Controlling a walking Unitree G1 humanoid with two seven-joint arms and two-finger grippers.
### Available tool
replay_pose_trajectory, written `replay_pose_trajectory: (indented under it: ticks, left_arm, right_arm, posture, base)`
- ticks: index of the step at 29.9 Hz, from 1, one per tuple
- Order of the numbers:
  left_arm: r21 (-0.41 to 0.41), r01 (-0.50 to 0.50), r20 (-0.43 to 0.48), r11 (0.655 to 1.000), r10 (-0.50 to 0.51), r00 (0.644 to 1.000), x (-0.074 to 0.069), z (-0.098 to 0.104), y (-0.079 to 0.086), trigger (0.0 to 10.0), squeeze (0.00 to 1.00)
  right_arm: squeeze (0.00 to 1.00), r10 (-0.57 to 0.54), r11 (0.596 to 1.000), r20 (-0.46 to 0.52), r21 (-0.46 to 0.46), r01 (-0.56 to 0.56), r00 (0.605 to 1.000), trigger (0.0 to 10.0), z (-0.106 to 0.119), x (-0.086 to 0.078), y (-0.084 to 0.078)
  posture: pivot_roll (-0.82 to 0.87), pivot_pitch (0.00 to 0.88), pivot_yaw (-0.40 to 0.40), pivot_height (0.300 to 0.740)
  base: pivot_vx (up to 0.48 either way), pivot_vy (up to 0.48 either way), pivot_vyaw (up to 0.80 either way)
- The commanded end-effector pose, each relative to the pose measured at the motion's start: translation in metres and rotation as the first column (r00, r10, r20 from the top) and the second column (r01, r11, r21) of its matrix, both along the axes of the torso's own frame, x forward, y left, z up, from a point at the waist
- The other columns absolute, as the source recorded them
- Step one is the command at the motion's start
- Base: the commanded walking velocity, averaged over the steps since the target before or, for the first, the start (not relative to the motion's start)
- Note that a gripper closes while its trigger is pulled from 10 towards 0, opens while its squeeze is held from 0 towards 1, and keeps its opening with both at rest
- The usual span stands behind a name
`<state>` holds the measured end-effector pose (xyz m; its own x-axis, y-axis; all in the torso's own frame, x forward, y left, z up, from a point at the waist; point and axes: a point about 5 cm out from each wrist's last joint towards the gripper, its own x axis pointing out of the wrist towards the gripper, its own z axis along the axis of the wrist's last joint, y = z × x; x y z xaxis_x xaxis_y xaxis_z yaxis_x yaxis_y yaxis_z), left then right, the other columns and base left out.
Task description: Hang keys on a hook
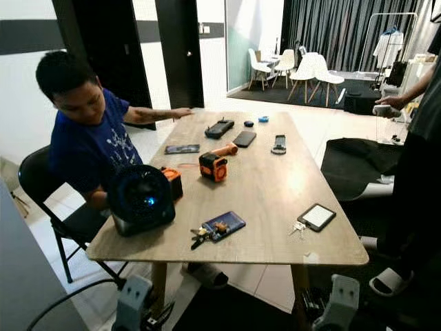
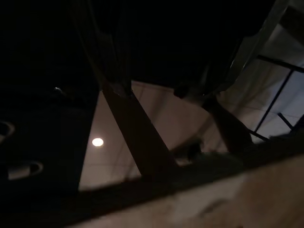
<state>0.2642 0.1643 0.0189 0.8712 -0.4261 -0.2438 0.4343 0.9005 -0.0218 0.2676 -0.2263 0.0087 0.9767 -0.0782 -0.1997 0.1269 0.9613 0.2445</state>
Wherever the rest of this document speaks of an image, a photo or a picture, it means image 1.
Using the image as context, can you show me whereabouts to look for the white chair with wooden legs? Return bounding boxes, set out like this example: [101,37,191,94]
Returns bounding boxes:
[248,48,275,90]
[289,52,345,108]
[273,48,296,88]

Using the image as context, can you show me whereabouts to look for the pale partition panel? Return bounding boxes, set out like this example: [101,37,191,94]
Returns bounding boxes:
[0,181,90,331]

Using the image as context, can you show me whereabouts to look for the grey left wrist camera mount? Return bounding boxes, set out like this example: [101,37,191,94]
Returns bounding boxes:
[114,274,154,331]

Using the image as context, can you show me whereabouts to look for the standing person in dark clothes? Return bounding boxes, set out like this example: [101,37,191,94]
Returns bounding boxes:
[371,28,441,299]

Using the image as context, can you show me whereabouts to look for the dark patterned smartphone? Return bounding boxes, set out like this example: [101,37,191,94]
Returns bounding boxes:
[164,143,201,155]

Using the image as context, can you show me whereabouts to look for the white hanging shirt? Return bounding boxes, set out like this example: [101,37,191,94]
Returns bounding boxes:
[372,29,404,68]

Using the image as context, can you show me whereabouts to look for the black handheld radio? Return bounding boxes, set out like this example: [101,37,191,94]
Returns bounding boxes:
[204,119,236,139]

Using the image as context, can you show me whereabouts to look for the black tablet with white screen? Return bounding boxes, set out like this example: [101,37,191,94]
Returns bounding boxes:
[297,203,337,232]

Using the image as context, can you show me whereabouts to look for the grey handheld controller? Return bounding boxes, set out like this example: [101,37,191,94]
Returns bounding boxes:
[372,103,402,118]

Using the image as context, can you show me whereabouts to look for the blue card wallet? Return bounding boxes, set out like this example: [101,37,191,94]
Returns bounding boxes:
[201,211,247,243]

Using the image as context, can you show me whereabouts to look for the white cabinet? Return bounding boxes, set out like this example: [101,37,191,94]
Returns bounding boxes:
[403,55,436,97]

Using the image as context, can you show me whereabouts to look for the light wooden table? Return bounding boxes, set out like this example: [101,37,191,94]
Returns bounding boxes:
[87,110,370,331]

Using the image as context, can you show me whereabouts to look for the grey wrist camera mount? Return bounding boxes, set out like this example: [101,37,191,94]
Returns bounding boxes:
[312,274,361,331]
[114,274,154,331]

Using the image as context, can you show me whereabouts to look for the key bunch with black fob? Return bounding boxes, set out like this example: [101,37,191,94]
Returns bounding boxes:
[189,222,229,250]

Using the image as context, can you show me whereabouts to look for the grey slipper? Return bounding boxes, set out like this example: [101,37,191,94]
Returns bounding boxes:
[183,262,229,290]

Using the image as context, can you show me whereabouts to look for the orange and black box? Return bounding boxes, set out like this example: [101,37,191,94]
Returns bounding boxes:
[160,167,184,201]

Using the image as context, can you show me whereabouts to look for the narrow black door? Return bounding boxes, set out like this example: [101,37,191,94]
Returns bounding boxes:
[156,0,205,109]

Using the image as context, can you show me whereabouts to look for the black cloth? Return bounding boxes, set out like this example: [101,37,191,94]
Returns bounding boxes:
[320,138,409,202]

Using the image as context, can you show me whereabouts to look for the black folding chair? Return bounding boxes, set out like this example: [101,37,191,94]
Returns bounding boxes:
[17,145,133,290]

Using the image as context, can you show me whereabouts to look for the wide black door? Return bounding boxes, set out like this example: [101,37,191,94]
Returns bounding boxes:
[52,0,156,130]

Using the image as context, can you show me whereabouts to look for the white clothes rack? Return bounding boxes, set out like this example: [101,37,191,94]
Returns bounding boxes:
[358,12,420,88]

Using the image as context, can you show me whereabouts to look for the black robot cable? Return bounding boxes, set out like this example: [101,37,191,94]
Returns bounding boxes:
[28,277,129,331]

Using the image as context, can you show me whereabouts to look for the plain black smartphone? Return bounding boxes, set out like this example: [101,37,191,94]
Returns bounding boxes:
[232,130,258,148]

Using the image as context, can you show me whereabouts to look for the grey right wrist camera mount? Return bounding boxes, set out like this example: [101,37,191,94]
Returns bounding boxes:
[312,274,361,331]

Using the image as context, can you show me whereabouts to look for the black round fan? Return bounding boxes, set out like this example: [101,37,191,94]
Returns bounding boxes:
[107,164,177,237]

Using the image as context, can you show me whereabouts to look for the small silver keys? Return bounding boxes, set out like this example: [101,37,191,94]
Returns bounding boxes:
[289,221,307,239]

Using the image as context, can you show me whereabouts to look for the dark grey curtain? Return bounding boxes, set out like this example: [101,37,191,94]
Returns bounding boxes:
[281,0,438,72]

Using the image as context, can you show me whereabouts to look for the black hanging bag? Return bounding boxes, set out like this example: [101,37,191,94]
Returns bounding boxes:
[388,61,408,88]

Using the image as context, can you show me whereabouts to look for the white slipper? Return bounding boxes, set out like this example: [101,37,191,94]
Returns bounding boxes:
[370,268,415,297]

